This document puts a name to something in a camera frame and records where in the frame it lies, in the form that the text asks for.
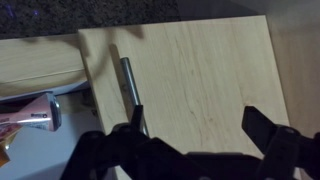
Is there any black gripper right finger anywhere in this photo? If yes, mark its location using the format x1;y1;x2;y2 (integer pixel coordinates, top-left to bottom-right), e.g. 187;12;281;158
241;106;320;180

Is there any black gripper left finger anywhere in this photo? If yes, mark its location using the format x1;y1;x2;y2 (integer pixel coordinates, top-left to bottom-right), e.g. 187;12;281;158
60;105;186;180

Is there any door metal handle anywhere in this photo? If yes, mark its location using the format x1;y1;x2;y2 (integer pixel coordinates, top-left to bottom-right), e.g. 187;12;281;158
120;57;149;136

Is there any cupboard door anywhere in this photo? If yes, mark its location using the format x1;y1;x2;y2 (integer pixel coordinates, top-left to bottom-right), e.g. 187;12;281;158
78;16;289;155

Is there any pink can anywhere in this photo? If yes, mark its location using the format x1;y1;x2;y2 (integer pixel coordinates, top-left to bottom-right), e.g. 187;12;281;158
0;92;62;131

